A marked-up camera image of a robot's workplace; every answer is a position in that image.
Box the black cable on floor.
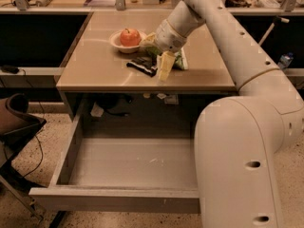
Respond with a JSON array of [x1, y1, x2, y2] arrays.
[[18, 68, 47, 179]]

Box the black device on ledge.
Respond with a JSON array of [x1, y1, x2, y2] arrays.
[[0, 65, 19, 74]]

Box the black stand with pole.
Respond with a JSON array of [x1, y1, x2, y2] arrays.
[[258, 16, 290, 46]]

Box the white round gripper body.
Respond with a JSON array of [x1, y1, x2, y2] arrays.
[[155, 20, 187, 53]]

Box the black rxbar chocolate bar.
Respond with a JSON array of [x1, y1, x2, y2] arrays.
[[126, 57, 157, 77]]

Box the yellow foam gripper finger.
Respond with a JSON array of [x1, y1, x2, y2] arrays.
[[140, 32, 156, 48], [157, 51, 175, 82]]

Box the beige cabinet counter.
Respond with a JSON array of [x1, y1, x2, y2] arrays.
[[57, 9, 236, 117]]

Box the white ceramic bowl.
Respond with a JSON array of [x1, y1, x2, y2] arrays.
[[108, 28, 146, 54]]

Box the green chip bag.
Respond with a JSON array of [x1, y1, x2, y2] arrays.
[[144, 47, 188, 70]]

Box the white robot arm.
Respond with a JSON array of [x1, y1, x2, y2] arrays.
[[144, 0, 304, 228]]

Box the red apple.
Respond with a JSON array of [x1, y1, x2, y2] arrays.
[[120, 28, 142, 47]]

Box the plastic water bottle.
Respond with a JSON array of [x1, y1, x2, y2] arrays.
[[277, 52, 294, 70]]

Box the dark office chair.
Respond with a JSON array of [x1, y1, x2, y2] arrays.
[[0, 93, 47, 221]]

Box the open grey top drawer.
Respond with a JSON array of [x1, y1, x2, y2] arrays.
[[28, 102, 203, 215]]

